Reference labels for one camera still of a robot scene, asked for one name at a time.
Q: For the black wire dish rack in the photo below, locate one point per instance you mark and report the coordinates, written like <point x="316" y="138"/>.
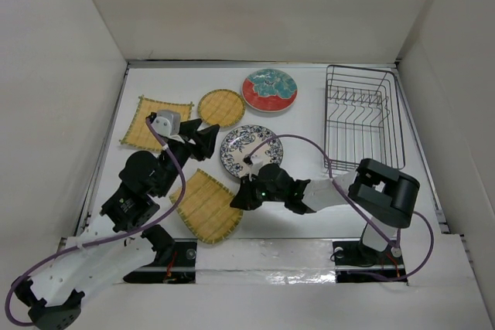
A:
<point x="362" y="118"/>

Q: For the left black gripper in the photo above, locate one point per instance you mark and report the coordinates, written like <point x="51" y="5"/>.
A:
<point x="204" y="138"/>

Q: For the round bamboo plate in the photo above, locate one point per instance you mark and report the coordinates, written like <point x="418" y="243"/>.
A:
<point x="223" y="107"/>

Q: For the red teal ceramic plate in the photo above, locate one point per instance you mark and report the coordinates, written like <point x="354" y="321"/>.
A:
<point x="269" y="90"/>

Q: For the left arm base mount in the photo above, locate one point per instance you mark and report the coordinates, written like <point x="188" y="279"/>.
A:
<point x="178" y="268"/>

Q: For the fan-shaped bamboo tray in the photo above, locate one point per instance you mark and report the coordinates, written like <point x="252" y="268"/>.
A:
<point x="205" y="209"/>

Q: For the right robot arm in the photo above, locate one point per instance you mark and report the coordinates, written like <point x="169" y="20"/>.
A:
<point x="383" y="196"/>

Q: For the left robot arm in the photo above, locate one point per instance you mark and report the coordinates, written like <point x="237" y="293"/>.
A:
<point x="124" y="236"/>

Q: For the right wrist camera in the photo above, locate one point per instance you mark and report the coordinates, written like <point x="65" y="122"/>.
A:
<point x="254" y="163"/>

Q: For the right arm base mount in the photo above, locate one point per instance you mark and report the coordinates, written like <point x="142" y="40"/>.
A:
<point x="354" y="262"/>

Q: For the blue floral white plate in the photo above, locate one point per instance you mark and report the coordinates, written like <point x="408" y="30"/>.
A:
<point x="241" y="141"/>

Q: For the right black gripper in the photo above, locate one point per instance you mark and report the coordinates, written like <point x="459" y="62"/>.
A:
<point x="245" y="199"/>

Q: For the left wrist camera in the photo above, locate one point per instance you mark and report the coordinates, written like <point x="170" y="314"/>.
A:
<point x="165" y="123"/>

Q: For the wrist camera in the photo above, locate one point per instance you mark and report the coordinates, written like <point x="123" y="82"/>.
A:
<point x="165" y="123"/>
<point x="254" y="163"/>

